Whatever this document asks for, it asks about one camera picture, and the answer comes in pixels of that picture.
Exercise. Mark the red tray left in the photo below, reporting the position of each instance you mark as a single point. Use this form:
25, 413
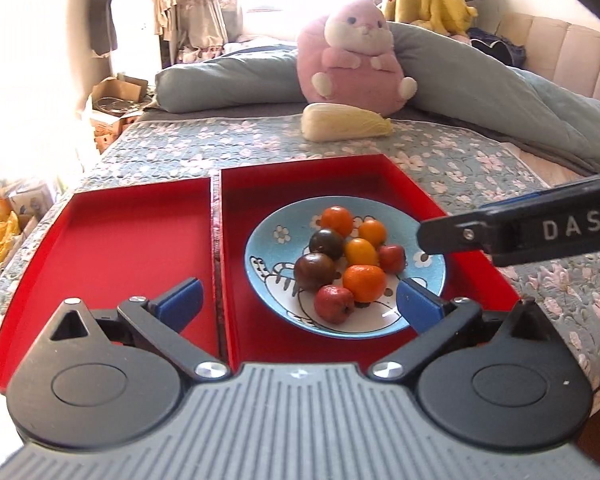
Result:
109, 245

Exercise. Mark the red apple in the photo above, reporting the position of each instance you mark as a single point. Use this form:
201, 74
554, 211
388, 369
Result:
392, 258
334, 304

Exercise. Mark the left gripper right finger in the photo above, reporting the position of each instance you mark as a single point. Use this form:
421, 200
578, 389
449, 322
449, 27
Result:
504, 381

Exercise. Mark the red tray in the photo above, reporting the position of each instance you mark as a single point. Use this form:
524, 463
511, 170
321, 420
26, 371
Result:
247, 195
109, 245

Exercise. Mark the orange tangerine centre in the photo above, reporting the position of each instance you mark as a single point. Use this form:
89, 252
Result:
367, 283

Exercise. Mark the dark tomato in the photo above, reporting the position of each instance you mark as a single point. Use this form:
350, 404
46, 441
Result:
313, 271
327, 242

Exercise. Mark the orange tangerine right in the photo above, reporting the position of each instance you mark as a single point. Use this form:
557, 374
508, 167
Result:
338, 219

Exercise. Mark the red tray right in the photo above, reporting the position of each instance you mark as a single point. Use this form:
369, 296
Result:
247, 195

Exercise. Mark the pink plush toy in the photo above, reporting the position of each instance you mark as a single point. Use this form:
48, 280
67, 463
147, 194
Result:
348, 58

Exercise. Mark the yellow-orange fruit left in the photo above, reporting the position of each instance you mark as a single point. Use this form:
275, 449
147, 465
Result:
361, 252

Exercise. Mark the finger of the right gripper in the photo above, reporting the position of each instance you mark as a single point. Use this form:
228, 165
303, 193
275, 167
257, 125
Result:
523, 200

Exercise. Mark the yellow-orange fruit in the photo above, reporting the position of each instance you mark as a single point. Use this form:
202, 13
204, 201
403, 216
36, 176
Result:
361, 252
373, 231

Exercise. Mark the grey-green duvet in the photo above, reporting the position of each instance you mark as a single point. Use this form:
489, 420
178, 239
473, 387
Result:
454, 80

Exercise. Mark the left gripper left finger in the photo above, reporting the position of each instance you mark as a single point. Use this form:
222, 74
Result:
101, 378

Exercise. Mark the yellow-orange fruit right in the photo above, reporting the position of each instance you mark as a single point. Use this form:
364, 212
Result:
373, 231

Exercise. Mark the yellow blanket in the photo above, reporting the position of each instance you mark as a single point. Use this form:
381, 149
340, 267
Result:
445, 17

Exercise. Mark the beige padded headboard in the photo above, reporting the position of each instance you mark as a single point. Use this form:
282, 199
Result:
567, 54

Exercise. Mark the cream cabbage plush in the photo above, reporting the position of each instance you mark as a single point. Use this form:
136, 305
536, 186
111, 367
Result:
325, 122

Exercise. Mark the blue cartoon plate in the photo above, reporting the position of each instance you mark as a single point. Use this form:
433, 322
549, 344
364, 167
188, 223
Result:
283, 237

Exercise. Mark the open cardboard box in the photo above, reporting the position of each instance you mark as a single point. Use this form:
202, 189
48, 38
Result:
115, 102

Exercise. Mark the orange tangerine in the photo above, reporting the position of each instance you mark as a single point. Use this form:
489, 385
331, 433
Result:
367, 283
338, 219

